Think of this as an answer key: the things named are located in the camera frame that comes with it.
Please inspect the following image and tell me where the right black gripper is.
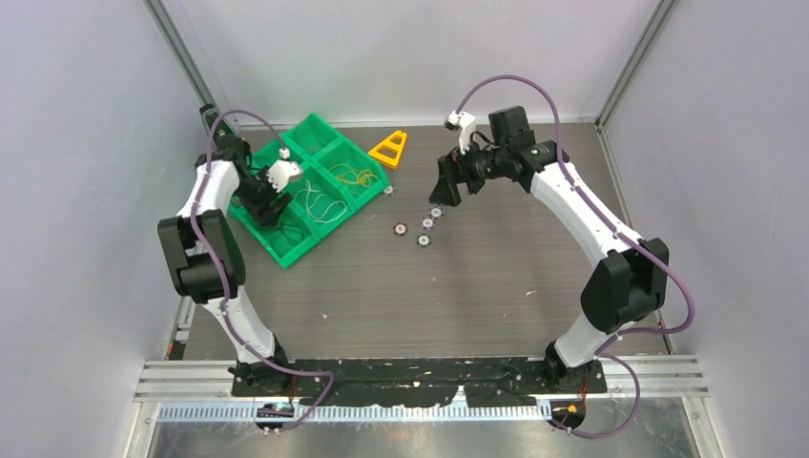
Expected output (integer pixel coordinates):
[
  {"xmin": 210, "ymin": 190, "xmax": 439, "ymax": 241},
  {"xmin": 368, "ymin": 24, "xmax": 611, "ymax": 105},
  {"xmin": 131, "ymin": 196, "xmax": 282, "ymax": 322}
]
[{"xmin": 430, "ymin": 134, "xmax": 509, "ymax": 207}]

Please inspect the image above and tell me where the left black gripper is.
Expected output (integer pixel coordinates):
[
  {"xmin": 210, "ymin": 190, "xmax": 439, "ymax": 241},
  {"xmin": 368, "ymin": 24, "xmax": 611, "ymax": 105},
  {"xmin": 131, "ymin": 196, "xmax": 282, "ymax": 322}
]
[{"xmin": 234, "ymin": 167, "xmax": 292, "ymax": 226}]

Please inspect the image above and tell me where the dark brown wire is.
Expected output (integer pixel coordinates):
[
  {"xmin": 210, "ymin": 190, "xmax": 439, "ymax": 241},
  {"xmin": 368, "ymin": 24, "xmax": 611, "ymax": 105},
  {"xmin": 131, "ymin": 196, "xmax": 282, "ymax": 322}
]
[{"xmin": 259, "ymin": 220, "xmax": 304, "ymax": 250}]

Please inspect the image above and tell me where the yellow wire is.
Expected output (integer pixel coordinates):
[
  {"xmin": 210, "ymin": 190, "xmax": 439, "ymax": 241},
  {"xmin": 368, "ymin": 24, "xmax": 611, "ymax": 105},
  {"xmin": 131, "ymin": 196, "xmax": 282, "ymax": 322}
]
[{"xmin": 329, "ymin": 162, "xmax": 383, "ymax": 188}]

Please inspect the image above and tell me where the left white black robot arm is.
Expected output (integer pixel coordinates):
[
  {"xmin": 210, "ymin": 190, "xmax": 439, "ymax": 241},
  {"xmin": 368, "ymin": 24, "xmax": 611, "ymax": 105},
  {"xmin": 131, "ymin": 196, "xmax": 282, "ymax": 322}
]
[{"xmin": 157, "ymin": 133, "xmax": 295, "ymax": 395}]

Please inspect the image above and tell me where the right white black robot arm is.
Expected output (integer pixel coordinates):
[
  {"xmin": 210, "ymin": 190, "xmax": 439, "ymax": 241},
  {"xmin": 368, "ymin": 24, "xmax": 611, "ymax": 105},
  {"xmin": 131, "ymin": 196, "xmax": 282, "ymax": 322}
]
[{"xmin": 428, "ymin": 106, "xmax": 669, "ymax": 392}]

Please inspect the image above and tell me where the green black corner device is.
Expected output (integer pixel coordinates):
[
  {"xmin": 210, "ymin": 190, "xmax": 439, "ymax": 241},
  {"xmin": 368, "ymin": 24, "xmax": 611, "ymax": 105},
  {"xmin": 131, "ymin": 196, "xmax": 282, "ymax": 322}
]
[{"xmin": 199, "ymin": 103, "xmax": 236, "ymax": 140}]

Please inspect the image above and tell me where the green compartment tray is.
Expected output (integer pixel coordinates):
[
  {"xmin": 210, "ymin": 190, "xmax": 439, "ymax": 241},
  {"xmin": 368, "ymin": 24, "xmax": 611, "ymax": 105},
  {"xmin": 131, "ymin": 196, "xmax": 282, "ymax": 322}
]
[{"xmin": 229, "ymin": 113, "xmax": 390, "ymax": 269}]

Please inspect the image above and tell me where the yellow triangular plastic piece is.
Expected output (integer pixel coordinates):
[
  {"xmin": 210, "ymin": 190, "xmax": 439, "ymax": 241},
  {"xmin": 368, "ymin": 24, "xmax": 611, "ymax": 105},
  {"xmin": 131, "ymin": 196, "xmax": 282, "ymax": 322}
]
[{"xmin": 367, "ymin": 130, "xmax": 407, "ymax": 170}]

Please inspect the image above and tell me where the poker chip red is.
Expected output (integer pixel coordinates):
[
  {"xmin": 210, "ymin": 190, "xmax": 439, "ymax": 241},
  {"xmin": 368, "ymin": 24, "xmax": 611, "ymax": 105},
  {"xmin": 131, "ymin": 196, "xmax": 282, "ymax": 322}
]
[{"xmin": 393, "ymin": 223, "xmax": 408, "ymax": 236}]

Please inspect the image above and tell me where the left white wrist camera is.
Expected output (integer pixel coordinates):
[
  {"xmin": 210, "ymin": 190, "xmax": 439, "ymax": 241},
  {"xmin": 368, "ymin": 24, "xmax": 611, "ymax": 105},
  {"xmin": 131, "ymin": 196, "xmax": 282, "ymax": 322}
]
[{"xmin": 264, "ymin": 159, "xmax": 303, "ymax": 193}]

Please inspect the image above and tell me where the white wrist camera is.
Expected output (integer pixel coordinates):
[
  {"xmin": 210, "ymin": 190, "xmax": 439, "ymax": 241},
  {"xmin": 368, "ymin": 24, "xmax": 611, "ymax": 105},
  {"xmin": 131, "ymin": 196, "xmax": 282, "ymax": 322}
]
[
  {"xmin": 264, "ymin": 159, "xmax": 303, "ymax": 193},
  {"xmin": 444, "ymin": 111, "xmax": 476, "ymax": 156}
]

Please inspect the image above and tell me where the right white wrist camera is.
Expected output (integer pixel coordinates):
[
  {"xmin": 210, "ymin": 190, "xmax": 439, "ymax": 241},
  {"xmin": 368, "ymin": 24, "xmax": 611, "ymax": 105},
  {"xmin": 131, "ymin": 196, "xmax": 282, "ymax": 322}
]
[{"xmin": 444, "ymin": 111, "xmax": 476, "ymax": 156}]

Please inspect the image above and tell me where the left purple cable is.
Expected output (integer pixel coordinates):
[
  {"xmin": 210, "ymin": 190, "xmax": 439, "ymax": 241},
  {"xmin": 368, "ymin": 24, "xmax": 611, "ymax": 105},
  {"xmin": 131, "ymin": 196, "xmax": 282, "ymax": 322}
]
[{"xmin": 189, "ymin": 108, "xmax": 336, "ymax": 432}]

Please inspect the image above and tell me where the purple cable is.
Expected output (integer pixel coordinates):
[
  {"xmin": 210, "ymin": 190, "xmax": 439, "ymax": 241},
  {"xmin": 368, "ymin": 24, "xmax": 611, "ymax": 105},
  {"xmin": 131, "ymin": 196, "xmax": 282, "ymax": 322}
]
[
  {"xmin": 454, "ymin": 74, "xmax": 696, "ymax": 440},
  {"xmin": 189, "ymin": 108, "xmax": 336, "ymax": 432}
]

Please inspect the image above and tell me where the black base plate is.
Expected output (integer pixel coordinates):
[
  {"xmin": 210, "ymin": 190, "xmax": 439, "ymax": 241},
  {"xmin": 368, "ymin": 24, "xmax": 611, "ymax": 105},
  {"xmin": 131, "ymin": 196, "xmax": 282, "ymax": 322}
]
[{"xmin": 228, "ymin": 357, "xmax": 607, "ymax": 407}]

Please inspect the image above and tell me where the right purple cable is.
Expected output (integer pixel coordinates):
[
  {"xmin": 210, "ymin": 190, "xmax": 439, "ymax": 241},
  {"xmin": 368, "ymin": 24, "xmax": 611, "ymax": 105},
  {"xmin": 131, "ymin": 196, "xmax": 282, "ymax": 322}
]
[{"xmin": 454, "ymin": 74, "xmax": 696, "ymax": 440}]

